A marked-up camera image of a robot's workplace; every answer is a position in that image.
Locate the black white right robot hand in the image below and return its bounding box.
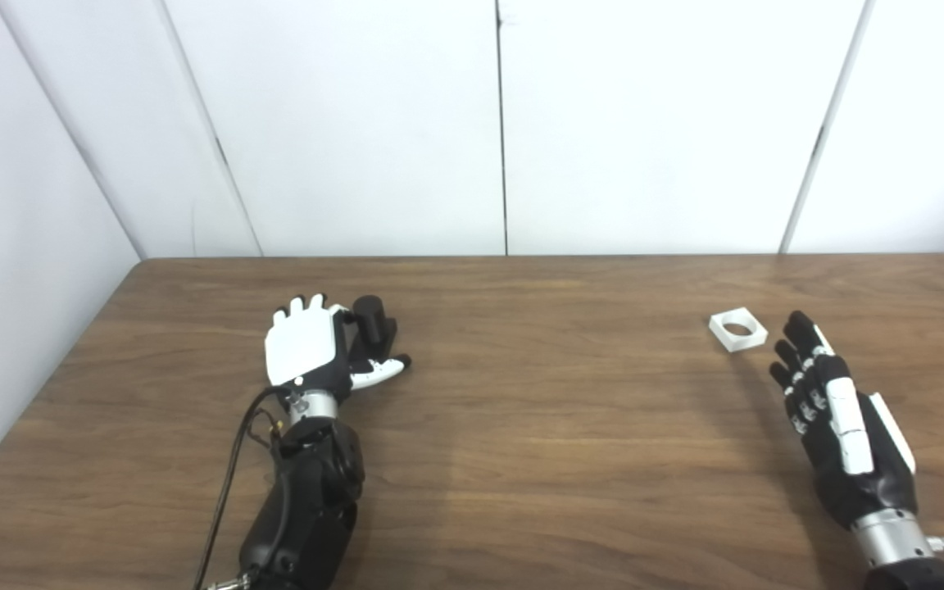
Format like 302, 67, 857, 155
769, 310, 918, 529

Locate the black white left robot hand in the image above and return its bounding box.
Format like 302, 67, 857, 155
264, 293, 412, 404

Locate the black peg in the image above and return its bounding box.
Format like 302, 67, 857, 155
351, 295, 399, 366

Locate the white square piece with hole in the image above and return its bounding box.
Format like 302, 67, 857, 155
708, 306, 769, 354

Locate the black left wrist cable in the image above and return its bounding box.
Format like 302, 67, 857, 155
193, 385, 294, 590

